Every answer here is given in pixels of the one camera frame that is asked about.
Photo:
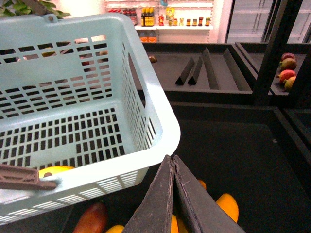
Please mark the black shelf post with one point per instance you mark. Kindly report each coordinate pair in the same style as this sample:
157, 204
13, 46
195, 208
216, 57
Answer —
281, 30

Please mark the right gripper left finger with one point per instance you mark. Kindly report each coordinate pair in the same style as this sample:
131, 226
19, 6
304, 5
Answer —
154, 215

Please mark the black triangular divider left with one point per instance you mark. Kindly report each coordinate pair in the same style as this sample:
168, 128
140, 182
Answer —
185, 73

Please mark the white shelf with bottles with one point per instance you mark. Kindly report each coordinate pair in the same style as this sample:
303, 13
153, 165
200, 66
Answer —
167, 21

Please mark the green potted plant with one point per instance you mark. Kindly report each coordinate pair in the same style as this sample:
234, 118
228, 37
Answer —
11, 8

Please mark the black back display tray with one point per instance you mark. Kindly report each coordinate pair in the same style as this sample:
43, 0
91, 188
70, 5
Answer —
205, 73

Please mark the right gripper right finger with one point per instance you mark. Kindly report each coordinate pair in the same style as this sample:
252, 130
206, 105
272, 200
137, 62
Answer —
195, 206

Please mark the brown basket handle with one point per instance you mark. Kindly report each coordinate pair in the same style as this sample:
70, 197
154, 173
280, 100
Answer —
22, 178

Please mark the black front display tray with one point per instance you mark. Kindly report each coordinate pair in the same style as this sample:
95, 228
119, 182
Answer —
253, 154

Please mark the brown small fruit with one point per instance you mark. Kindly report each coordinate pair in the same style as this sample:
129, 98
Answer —
152, 59

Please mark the red yellow mango left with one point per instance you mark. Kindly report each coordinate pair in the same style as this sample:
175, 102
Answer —
93, 220

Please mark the light blue plastic basket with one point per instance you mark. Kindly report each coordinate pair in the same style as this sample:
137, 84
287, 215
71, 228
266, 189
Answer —
78, 92

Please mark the black triangular divider right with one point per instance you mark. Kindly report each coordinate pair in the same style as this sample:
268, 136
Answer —
195, 72

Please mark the yellow mango right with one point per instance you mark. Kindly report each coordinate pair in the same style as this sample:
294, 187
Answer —
229, 205

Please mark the black display tray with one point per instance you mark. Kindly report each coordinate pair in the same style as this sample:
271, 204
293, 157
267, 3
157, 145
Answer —
205, 73
253, 154

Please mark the black triangular divider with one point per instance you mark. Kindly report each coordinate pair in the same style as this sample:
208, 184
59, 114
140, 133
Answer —
185, 73
195, 72

